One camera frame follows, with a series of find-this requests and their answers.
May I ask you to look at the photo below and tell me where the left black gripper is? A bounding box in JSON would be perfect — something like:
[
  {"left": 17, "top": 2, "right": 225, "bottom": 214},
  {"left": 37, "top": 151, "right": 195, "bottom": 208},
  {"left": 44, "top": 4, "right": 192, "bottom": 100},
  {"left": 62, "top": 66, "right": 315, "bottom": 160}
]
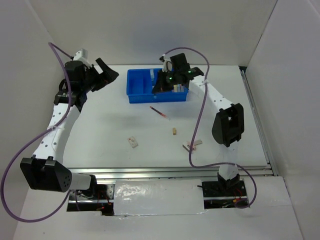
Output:
[{"left": 80, "top": 58, "right": 119, "bottom": 94}]

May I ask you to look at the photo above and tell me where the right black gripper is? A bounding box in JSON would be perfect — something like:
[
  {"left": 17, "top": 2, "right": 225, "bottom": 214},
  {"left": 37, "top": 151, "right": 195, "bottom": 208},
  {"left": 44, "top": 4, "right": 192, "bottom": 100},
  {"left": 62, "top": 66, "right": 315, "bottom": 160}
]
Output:
[{"left": 152, "top": 69, "right": 180, "bottom": 94}]

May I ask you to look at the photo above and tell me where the blue pen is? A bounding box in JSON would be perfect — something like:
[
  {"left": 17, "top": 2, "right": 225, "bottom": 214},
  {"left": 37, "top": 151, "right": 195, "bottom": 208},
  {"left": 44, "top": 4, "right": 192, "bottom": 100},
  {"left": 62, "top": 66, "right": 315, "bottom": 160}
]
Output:
[{"left": 149, "top": 68, "right": 156, "bottom": 86}]

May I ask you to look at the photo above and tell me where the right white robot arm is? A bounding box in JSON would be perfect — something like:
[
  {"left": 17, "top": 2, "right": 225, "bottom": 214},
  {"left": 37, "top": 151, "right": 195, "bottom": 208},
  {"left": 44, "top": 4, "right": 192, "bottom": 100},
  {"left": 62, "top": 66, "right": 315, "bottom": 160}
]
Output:
[{"left": 152, "top": 53, "right": 245, "bottom": 196}]

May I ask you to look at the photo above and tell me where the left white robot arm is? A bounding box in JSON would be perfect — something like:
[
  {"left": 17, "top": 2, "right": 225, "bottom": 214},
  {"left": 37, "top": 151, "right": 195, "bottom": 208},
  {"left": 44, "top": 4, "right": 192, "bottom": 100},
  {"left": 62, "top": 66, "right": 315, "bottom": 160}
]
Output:
[{"left": 20, "top": 57, "right": 119, "bottom": 200}]

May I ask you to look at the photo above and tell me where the blue compartment tray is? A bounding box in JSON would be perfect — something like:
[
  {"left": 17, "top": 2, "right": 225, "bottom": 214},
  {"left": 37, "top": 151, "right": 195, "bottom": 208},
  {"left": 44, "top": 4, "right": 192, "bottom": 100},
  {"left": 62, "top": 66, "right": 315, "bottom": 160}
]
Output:
[{"left": 126, "top": 68, "right": 188, "bottom": 104}]

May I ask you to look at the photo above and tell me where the red pen upper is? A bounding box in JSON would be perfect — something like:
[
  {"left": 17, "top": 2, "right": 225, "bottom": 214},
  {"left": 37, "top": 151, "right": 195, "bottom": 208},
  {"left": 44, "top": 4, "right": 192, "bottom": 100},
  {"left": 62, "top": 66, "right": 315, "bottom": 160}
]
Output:
[{"left": 149, "top": 106, "right": 170, "bottom": 120}]

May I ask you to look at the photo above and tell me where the tan eraser block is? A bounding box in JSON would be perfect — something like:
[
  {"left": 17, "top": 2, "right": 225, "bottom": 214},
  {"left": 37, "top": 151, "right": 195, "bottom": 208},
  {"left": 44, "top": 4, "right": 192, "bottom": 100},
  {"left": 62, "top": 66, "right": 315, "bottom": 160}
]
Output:
[{"left": 172, "top": 128, "right": 177, "bottom": 136}]

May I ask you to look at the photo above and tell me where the white red eraser pack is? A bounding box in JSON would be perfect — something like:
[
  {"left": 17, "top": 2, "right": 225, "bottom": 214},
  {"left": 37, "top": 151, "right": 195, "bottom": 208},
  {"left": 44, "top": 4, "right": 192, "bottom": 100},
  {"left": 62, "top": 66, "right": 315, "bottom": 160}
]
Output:
[{"left": 127, "top": 136, "right": 139, "bottom": 148}]

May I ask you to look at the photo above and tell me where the pink eraser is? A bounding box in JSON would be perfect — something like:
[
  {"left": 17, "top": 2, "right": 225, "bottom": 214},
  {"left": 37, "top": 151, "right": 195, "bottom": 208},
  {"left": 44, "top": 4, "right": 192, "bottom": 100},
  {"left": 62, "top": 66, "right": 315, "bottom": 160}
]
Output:
[{"left": 186, "top": 141, "right": 196, "bottom": 151}]

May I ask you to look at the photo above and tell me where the grey white eraser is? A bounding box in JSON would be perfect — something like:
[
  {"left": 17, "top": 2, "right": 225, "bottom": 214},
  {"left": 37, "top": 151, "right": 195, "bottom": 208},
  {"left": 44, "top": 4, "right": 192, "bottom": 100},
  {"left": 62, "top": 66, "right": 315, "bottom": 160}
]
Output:
[{"left": 193, "top": 139, "right": 203, "bottom": 146}]

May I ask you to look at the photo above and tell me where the white foil cover sheet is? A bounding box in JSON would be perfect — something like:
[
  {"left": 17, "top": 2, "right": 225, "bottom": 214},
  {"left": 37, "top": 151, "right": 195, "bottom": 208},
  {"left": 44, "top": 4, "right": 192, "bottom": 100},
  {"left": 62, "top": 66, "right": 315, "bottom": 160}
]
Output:
[{"left": 113, "top": 179, "right": 205, "bottom": 216}]

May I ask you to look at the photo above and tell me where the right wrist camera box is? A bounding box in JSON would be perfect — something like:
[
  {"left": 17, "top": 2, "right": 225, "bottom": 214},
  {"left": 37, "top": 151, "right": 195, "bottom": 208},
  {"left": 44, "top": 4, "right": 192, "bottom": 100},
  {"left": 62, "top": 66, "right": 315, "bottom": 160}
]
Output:
[{"left": 159, "top": 54, "right": 173, "bottom": 73}]

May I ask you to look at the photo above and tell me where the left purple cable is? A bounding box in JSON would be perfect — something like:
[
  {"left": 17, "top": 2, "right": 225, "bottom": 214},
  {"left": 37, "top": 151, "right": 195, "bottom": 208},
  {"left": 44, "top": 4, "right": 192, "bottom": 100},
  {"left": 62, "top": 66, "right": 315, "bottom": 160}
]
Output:
[{"left": 0, "top": 42, "right": 76, "bottom": 223}]

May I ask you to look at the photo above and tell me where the aluminium frame rail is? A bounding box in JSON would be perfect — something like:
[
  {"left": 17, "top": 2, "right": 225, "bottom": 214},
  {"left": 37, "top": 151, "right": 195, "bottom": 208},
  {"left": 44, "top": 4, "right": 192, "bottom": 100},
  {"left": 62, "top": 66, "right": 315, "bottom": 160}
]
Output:
[{"left": 69, "top": 163, "right": 278, "bottom": 181}]

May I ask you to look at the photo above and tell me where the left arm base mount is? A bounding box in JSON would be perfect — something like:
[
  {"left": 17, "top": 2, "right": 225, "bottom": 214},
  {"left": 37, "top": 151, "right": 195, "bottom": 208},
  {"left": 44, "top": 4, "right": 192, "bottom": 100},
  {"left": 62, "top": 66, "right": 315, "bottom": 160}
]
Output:
[{"left": 66, "top": 183, "right": 115, "bottom": 216}]

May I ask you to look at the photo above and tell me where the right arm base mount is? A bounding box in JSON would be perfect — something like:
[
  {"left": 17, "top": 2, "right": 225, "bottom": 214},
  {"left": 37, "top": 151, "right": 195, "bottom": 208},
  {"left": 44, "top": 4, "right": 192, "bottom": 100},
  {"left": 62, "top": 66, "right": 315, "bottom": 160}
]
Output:
[{"left": 197, "top": 180, "right": 249, "bottom": 210}]

